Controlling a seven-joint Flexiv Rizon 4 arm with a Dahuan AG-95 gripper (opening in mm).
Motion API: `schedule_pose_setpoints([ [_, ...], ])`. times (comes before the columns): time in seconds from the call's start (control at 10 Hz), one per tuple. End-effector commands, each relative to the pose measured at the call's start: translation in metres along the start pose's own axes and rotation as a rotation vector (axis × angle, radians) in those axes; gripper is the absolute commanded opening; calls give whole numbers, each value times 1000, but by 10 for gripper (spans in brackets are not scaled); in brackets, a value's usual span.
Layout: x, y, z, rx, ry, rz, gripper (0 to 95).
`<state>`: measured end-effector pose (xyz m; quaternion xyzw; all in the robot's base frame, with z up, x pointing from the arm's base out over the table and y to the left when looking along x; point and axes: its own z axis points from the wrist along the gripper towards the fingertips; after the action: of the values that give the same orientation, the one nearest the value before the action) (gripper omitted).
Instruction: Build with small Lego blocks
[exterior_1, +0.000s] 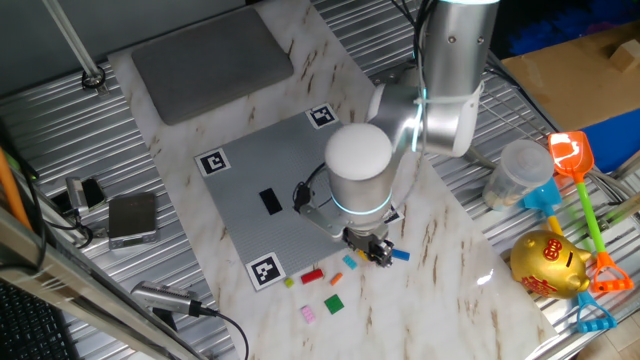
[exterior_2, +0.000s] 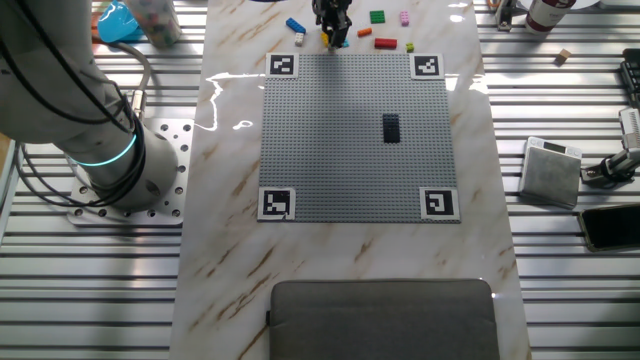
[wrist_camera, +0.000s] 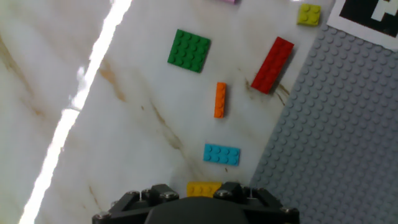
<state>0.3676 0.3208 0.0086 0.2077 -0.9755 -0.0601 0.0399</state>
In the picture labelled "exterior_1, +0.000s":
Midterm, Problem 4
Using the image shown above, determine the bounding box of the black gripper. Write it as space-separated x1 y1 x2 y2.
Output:
342 225 397 269

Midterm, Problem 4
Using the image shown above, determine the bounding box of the black Lego brick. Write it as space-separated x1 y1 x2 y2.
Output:
258 187 284 217

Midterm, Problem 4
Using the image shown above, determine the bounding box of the green Lego plate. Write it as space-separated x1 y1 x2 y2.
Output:
323 293 346 316

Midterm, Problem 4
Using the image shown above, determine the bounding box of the grey Lego baseplate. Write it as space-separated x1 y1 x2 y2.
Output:
193 103 405 292

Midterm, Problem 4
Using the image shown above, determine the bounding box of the black white ArUco marker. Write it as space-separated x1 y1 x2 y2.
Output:
193 147 233 178
305 103 340 130
244 251 288 292
383 202 405 225

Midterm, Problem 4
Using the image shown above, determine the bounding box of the clear plastic cup with bricks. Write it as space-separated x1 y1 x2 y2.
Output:
482 138 555 212

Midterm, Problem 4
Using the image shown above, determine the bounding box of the gold piggy bank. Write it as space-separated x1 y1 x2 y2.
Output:
509 229 594 301

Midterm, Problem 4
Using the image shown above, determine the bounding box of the brown cardboard box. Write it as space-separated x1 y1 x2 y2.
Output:
501 22 640 132

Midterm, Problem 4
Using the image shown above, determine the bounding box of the silver digital scale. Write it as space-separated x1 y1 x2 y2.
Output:
107 191 160 251

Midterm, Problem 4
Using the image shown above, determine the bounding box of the grey fabric pad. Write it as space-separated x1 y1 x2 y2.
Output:
130 5 295 126

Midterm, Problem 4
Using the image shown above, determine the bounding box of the blue plastic sheet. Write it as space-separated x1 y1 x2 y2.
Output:
579 107 640 174

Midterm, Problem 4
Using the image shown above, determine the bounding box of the blue fuzzy fabric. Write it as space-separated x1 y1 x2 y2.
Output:
508 0 640 56

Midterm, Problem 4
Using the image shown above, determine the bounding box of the large wooden block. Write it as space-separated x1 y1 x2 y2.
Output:
608 38 640 74

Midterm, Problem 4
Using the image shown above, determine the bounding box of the black keyboard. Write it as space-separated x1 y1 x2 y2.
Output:
0 279 81 360

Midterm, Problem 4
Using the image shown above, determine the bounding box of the silver metal pole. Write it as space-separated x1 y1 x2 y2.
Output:
42 0 109 96

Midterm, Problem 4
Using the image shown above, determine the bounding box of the orange pole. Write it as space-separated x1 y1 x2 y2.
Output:
0 147 32 231

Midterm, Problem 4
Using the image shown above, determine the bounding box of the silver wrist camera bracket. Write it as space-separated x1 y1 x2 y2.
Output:
292 182 351 245

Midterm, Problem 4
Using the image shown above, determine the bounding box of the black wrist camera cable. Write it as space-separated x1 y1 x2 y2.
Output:
292 162 330 214

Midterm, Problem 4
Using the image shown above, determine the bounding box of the grey robot conduit cable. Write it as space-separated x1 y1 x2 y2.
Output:
464 144 499 169

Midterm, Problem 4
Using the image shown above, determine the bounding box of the blue toy shovel yellow handle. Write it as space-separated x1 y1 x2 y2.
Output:
517 177 619 335

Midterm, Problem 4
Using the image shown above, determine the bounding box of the perforated metal robot base plate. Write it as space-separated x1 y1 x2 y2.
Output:
372 62 419 89

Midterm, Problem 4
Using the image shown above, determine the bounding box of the orange toy shovel green handle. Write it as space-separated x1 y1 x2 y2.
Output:
547 130 635 294

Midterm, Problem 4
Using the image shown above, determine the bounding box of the silver depth camera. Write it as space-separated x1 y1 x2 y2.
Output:
130 280 204 317

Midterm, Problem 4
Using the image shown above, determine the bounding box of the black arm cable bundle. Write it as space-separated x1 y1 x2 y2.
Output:
389 0 434 69

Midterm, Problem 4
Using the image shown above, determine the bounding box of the aluminium frame bar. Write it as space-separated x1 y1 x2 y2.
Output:
0 204 206 360

